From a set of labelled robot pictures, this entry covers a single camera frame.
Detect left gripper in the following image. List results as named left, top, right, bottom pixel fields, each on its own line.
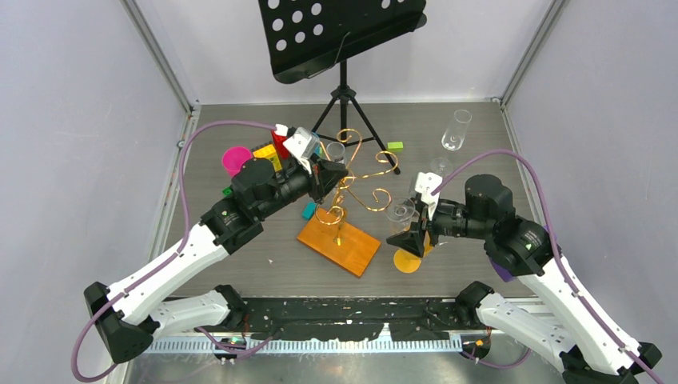
left=257, top=155, right=350, bottom=221

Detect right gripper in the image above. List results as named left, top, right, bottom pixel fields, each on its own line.
left=387, top=194, right=492, bottom=257

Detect orange plastic goblet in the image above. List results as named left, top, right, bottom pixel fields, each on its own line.
left=393, top=234, right=432, bottom=274

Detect clear stemless wine glass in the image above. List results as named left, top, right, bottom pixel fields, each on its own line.
left=386, top=198, right=419, bottom=234

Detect gold wine glass rack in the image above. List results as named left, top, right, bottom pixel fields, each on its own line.
left=297, top=128, right=399, bottom=278

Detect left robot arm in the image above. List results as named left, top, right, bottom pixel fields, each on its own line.
left=84, top=155, right=349, bottom=363

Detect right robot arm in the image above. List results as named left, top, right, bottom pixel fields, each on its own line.
left=387, top=173, right=662, bottom=383

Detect small clear wine glass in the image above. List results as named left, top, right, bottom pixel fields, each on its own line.
left=325, top=142, right=345, bottom=164

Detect tall clear flute glass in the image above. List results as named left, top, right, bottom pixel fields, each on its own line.
left=430, top=109, right=473, bottom=177

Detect teal toy block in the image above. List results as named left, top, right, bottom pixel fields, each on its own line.
left=301, top=202, right=317, bottom=220

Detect red toy block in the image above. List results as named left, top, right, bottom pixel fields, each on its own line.
left=271, top=124, right=290, bottom=160

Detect yellow toy block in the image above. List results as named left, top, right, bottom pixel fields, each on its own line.
left=252, top=143, right=283, bottom=172

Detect light green toy block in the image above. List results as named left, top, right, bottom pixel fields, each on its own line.
left=387, top=142, right=404, bottom=152

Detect pink plastic goblet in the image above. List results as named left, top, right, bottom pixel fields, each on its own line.
left=221, top=146, right=253, bottom=177

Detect purple tape dispenser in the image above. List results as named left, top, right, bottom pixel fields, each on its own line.
left=484, top=222, right=553, bottom=282

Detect black music stand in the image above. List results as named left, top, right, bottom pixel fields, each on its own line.
left=258, top=0, right=427, bottom=150

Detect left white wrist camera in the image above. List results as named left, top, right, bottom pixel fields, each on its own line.
left=273, top=124, right=320, bottom=174

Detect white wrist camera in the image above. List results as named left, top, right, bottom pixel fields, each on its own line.
left=273, top=124, right=320, bottom=174
left=413, top=172, right=443, bottom=219

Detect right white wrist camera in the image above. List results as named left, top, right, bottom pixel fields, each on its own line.
left=413, top=172, right=443, bottom=219

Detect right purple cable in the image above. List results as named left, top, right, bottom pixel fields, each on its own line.
left=431, top=149, right=666, bottom=384

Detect purple cable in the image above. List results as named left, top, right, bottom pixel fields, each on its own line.
left=70, top=120, right=281, bottom=384
left=431, top=149, right=666, bottom=384

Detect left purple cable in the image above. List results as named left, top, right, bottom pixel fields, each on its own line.
left=70, top=120, right=281, bottom=384

